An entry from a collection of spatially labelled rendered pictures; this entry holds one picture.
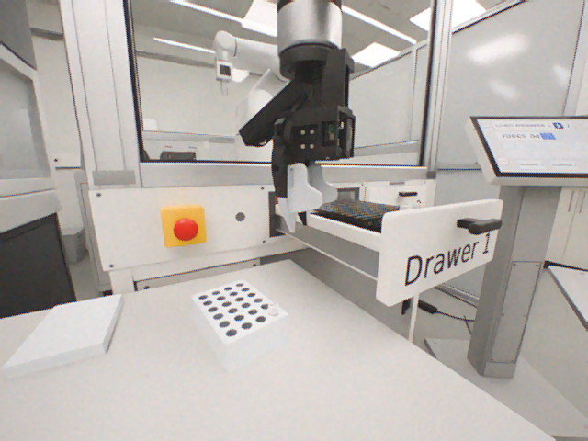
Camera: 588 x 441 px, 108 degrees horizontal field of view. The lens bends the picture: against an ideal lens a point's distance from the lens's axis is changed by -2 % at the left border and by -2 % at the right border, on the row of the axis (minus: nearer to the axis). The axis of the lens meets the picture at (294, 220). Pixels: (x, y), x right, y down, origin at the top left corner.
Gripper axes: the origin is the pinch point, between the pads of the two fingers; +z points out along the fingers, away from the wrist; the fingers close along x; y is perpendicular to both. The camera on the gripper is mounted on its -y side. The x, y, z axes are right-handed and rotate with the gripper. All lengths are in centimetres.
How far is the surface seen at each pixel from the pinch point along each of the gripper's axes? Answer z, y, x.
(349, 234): 2.2, 7.2, 3.4
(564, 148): -13, 60, 91
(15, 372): 12.9, -19.2, -27.0
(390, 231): -0.8, 13.1, -2.2
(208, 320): 10.2, -5.0, -12.8
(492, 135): -17, 38, 87
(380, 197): 2.7, 5.0, 45.1
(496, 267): 37, 49, 92
